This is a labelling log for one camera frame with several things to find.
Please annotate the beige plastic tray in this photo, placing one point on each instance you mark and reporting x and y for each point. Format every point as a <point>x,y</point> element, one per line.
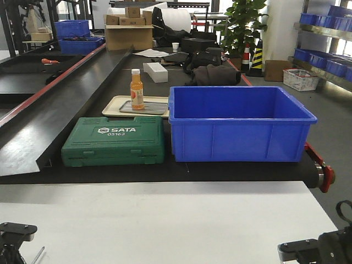
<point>120,106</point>

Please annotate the large blue plastic bin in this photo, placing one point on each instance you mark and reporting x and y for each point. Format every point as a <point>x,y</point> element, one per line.
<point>237,123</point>

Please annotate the orange juice bottle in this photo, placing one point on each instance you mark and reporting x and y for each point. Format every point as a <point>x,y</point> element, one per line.
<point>136,90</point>

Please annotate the white foam block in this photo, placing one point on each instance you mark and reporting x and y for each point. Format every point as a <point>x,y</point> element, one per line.
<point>156,72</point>

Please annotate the dark grey cloth bundle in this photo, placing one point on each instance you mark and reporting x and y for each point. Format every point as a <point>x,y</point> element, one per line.
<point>211,75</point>

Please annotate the green SATA tool case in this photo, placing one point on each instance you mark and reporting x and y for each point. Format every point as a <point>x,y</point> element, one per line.
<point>100,141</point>

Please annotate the striped traffic cone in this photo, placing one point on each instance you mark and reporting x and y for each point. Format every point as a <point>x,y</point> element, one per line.
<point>256,69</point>

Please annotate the large cardboard box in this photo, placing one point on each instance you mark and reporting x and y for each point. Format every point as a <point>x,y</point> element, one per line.
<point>121,37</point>

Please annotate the potted green plant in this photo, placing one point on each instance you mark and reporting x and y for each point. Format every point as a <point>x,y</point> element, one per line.
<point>242,27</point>

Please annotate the blue crate far left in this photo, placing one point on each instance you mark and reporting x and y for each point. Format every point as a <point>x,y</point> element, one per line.
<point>80,45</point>

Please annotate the white printed cardboard box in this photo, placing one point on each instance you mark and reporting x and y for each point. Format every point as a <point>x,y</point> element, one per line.
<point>300,79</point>

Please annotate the black metal conveyor divider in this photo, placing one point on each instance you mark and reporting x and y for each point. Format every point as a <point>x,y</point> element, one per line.
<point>33,131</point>

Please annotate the orange handled tool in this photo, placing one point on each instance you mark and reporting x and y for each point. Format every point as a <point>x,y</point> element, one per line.
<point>46,61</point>

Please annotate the red conveyor roller bracket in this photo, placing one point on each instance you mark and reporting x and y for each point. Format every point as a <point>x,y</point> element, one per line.
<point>326,174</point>

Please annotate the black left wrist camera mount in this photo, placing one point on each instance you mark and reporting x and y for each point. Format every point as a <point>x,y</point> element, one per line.
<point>12,237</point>

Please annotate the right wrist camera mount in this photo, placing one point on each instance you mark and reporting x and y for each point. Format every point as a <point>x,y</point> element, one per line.
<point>330,247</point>

